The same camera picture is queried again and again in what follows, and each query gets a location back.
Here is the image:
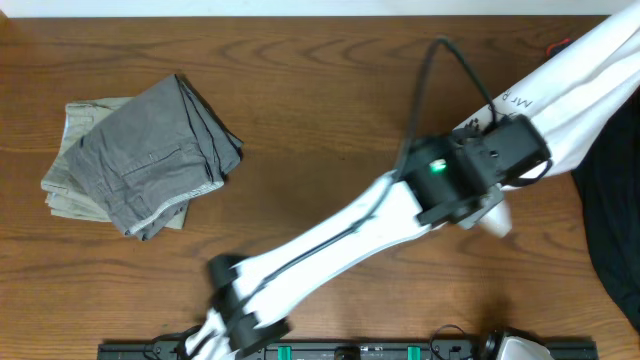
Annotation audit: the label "white printed t-shirt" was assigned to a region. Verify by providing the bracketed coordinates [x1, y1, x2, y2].
[452, 0, 640, 239]

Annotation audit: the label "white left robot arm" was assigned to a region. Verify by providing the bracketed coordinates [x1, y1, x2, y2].
[179, 135, 506, 359]

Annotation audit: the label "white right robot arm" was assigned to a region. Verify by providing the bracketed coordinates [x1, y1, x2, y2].
[479, 328, 553, 360]

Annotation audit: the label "black garment with red trim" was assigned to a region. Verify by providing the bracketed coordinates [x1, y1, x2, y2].
[545, 37, 640, 334]

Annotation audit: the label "folded grey shorts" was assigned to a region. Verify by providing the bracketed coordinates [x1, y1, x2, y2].
[64, 74, 243, 241]

